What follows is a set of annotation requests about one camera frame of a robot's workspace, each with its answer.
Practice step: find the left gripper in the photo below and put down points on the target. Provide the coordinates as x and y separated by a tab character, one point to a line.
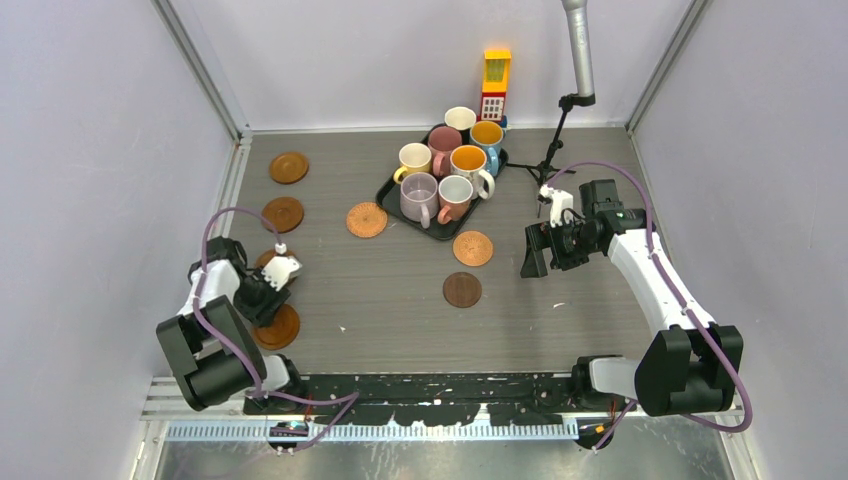
262	314

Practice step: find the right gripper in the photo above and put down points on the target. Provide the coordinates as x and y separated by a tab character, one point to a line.
543	235

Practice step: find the woven rattan coaster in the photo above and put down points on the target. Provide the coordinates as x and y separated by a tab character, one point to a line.
473	248
366	220

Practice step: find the dark walnut round coaster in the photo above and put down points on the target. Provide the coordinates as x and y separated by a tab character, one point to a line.
462	289

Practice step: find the black plastic tray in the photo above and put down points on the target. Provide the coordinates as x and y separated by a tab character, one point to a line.
440	181

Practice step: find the dusty pink mug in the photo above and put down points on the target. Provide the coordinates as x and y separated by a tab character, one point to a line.
442	141

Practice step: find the yellow mug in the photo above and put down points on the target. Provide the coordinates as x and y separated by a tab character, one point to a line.
413	157

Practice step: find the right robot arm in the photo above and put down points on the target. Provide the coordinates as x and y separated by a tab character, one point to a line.
688	365

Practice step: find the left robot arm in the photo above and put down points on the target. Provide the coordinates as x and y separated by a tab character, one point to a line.
207	344

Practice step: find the brown wooden saucer near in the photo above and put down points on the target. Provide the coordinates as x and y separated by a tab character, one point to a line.
282	332

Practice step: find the brown wooden saucer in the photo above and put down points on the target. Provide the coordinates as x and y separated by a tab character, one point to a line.
289	167
284	213
282	332
279	262

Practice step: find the salmon pink mug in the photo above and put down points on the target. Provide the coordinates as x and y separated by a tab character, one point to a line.
455	194

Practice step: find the white floral orange-inside mug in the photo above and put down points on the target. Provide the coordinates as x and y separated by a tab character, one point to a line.
470	162

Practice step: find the blue orange-inside mug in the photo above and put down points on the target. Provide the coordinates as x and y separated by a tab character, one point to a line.
488	136

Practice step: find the lilac ribbed mug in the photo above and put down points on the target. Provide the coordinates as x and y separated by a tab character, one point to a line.
418	198

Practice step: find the brown wooden saucer far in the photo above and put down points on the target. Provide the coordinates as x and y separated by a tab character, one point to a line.
289	167

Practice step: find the black tripod stand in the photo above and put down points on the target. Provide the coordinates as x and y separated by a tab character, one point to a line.
544	170

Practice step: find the black white-inside mug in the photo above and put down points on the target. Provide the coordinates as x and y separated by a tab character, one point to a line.
462	119

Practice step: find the colourful toy block tower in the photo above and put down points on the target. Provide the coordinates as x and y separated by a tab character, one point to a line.
495	82

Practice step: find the grey metal pole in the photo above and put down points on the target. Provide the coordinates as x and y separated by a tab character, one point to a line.
578	29

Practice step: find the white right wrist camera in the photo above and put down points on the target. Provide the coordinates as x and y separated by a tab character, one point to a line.
561	205

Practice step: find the aluminium rail frame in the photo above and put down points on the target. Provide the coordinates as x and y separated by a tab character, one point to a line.
227	422

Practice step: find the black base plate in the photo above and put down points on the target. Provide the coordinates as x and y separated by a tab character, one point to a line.
511	399

